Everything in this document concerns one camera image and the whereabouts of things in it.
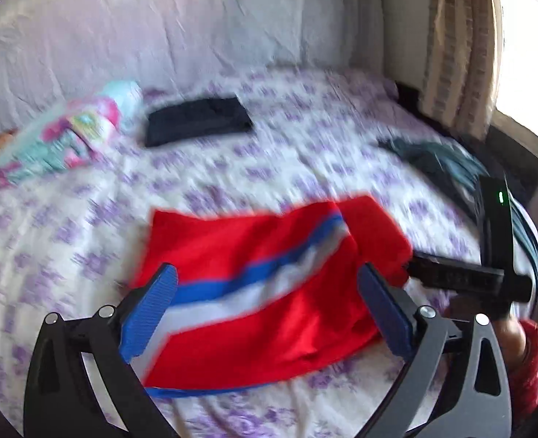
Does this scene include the dark green clothes pile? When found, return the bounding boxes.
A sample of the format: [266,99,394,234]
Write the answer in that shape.
[378,137,538,284]

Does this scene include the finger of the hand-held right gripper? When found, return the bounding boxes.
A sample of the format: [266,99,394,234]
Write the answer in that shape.
[406,251,533,303]

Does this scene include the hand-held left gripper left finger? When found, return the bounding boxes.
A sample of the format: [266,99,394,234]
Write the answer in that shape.
[22,264,180,438]

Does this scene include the lavender padded headboard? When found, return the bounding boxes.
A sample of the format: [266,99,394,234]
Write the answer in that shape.
[0,0,384,133]

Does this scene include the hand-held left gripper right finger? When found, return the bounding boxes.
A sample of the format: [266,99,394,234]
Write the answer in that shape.
[358,262,512,438]

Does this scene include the beige patterned curtain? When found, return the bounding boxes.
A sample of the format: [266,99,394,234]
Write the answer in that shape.
[421,0,507,135]

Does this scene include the dark navy pants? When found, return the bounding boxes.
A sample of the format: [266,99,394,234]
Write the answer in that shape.
[145,96,255,148]

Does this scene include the red shirt blue white stripe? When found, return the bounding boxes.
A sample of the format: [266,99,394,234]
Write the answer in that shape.
[132,195,413,397]

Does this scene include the person's right forearm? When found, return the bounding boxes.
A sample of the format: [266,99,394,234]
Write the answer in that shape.
[497,317,538,416]

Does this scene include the rolled pink and teal quilt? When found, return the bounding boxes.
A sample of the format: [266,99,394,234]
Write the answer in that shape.
[0,80,144,188]

